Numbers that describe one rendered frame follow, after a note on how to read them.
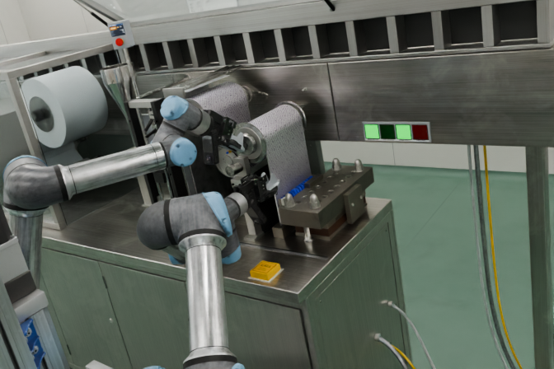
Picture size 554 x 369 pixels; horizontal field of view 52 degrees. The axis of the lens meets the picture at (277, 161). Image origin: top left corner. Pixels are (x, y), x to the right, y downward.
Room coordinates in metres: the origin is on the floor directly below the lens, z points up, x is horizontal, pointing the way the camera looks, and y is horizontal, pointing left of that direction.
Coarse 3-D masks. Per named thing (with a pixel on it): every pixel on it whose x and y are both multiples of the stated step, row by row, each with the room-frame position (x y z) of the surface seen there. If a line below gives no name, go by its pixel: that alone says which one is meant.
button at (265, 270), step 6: (258, 264) 1.61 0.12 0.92; (264, 264) 1.60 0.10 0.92; (270, 264) 1.59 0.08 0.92; (276, 264) 1.59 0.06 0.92; (252, 270) 1.58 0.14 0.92; (258, 270) 1.57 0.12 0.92; (264, 270) 1.56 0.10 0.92; (270, 270) 1.56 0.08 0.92; (276, 270) 1.57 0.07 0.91; (252, 276) 1.57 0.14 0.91; (258, 276) 1.56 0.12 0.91; (264, 276) 1.54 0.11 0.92; (270, 276) 1.55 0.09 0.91
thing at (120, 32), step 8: (112, 24) 2.22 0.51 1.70; (120, 24) 2.21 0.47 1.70; (128, 24) 2.24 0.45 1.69; (112, 32) 2.22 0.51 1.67; (120, 32) 2.21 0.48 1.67; (128, 32) 2.22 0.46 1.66; (112, 40) 2.22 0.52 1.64; (120, 40) 2.20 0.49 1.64; (128, 40) 2.21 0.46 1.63; (120, 48) 2.22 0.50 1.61
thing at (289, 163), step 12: (288, 144) 1.93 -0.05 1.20; (300, 144) 1.99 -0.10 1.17; (276, 156) 1.87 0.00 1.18; (288, 156) 1.92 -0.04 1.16; (300, 156) 1.98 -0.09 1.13; (276, 168) 1.86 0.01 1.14; (288, 168) 1.91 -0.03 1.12; (300, 168) 1.97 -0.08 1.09; (288, 180) 1.90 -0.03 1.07; (300, 180) 1.96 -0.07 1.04; (276, 192) 1.84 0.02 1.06; (288, 192) 1.89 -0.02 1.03
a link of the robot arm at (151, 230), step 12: (156, 204) 1.30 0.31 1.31; (144, 216) 1.29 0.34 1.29; (156, 216) 1.27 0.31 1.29; (144, 228) 1.28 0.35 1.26; (156, 228) 1.26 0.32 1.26; (144, 240) 1.29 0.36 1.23; (156, 240) 1.26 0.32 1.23; (168, 240) 1.26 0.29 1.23; (168, 252) 1.44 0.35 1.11; (180, 252) 1.47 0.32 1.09
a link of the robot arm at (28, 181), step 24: (168, 144) 1.50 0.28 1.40; (192, 144) 1.49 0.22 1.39; (24, 168) 1.39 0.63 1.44; (48, 168) 1.38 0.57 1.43; (72, 168) 1.40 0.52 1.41; (96, 168) 1.41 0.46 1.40; (120, 168) 1.42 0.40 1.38; (144, 168) 1.45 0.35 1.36; (24, 192) 1.34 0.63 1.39; (48, 192) 1.34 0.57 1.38; (72, 192) 1.37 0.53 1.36
